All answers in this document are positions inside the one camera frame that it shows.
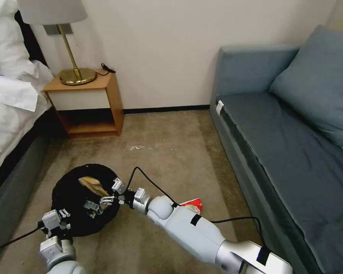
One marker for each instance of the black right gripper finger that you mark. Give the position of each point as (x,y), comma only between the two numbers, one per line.
(108,199)
(117,180)

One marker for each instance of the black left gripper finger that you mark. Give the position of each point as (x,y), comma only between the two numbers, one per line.
(65,227)
(64,213)

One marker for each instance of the black round trash bin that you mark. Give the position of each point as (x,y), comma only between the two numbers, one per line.
(68,194)

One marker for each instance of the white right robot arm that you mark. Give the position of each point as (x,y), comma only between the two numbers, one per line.
(188,228)

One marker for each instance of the silver crumpled wrapper trash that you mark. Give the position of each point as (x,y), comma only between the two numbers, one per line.
(92,207)

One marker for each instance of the tan crumpled paper trash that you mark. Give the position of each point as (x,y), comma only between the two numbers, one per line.
(93,184)

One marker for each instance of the red snack packet trash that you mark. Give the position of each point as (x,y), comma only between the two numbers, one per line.
(193,203)

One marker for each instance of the grey bed base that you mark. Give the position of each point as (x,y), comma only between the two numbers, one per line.
(14,179)

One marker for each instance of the wooden nightstand white drawer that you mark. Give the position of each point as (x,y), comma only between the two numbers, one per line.
(77,98)

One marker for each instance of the brass table lamp white shade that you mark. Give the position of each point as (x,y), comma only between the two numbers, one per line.
(74,77)

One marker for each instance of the white bed duvet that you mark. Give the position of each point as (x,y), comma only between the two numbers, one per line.
(8,114)

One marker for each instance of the white sofa label tag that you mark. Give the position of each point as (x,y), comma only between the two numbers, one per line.
(219,107)

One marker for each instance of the black bed headboard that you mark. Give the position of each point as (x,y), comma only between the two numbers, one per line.
(34,42)

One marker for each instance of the blue-grey sofa seat pad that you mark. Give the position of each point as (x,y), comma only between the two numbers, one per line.
(288,148)

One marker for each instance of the white bed pillow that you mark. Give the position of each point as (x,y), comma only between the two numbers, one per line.
(3,34)

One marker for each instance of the blue-grey sofa cushion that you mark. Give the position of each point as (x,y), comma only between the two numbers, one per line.
(317,85)

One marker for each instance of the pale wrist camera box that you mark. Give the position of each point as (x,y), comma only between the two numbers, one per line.
(119,187)
(51,218)

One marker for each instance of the grey wall switch panel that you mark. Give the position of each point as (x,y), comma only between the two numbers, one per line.
(50,30)

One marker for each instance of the blue-grey sofa frame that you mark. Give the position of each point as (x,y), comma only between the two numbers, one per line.
(240,68)

